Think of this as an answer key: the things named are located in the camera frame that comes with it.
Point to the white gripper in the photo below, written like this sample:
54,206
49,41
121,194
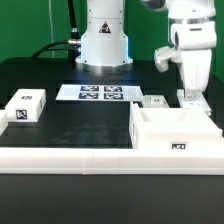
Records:
194,44

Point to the white cabinet door panel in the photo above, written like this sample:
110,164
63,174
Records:
154,101

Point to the white cabinet body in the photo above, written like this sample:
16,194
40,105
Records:
172,128

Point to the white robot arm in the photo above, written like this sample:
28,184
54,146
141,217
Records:
183,11

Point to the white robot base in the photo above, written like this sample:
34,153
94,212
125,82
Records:
104,45

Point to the white cabinet top block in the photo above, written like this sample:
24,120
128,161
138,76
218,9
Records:
26,105

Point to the white fiducial marker sheet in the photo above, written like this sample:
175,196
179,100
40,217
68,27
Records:
70,92

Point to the small white block left edge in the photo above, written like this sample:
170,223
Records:
3,121

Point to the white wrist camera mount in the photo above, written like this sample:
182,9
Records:
165,54

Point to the white obstacle frame wall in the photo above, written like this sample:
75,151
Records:
109,161

